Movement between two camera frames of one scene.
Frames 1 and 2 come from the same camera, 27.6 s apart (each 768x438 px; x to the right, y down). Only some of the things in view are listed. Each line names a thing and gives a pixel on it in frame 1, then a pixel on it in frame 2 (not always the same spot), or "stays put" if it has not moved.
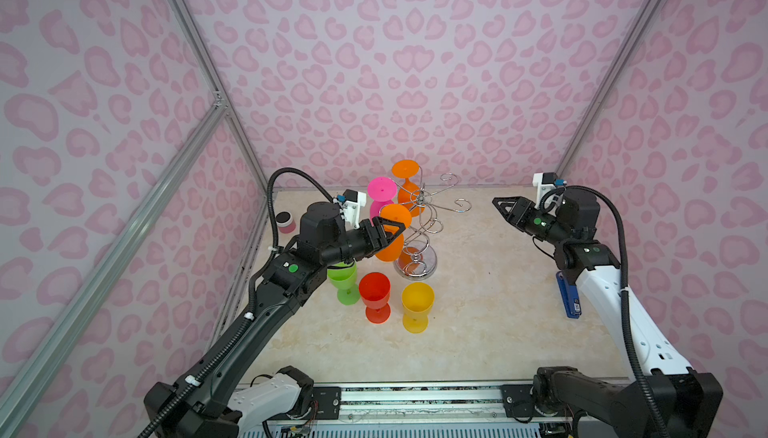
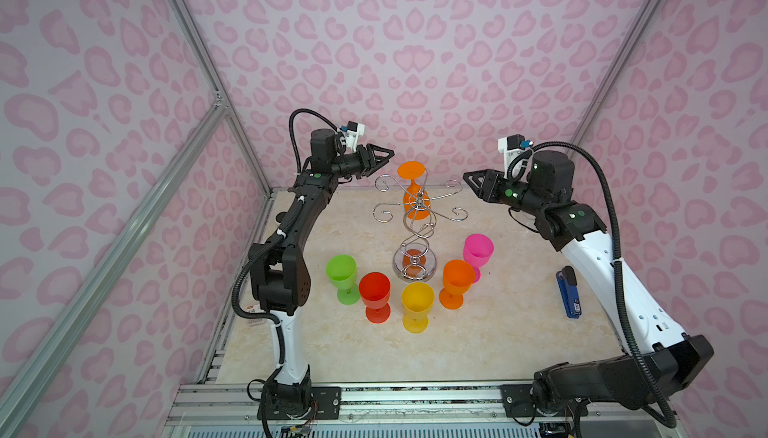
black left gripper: x=381 y=241 -> x=366 y=161
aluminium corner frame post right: x=642 y=19 stays put
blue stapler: x=570 y=295 stays put
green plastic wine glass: x=343 y=276 stays put
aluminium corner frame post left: x=220 y=96 stays put
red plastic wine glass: x=375 y=289 stays put
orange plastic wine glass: x=397 y=213 -> x=458 y=276
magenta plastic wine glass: x=381 y=192 -> x=478 y=249
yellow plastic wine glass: x=417 y=300 stays put
